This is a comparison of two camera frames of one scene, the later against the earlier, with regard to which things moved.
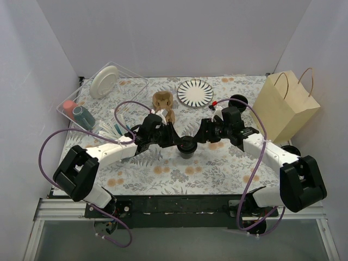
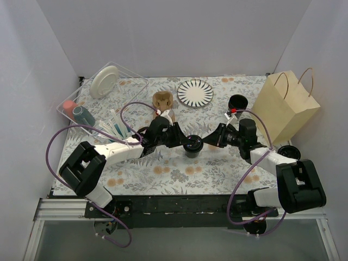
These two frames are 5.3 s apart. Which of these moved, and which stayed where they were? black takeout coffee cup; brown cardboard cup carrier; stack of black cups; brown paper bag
Moved: black takeout coffee cup
Stayed: brown cardboard cup carrier; stack of black cups; brown paper bag
